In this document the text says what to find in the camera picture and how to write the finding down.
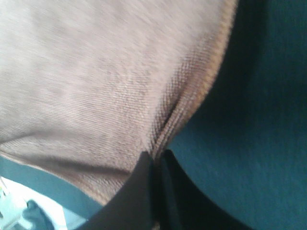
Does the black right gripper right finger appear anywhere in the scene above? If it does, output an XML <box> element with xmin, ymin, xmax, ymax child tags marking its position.
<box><xmin>159</xmin><ymin>150</ymin><xmax>251</xmax><ymax>230</ymax></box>

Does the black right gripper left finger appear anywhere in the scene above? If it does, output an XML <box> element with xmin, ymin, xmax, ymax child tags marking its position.
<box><xmin>83</xmin><ymin>152</ymin><xmax>154</xmax><ymax>230</ymax></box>

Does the brown microfibre towel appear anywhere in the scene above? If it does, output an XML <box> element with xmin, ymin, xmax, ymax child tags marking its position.
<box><xmin>0</xmin><ymin>0</ymin><xmax>238</xmax><ymax>205</ymax></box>

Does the white plastic bin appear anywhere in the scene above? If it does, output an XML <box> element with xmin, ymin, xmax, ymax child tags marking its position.
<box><xmin>0</xmin><ymin>177</ymin><xmax>87</xmax><ymax>230</ymax></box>

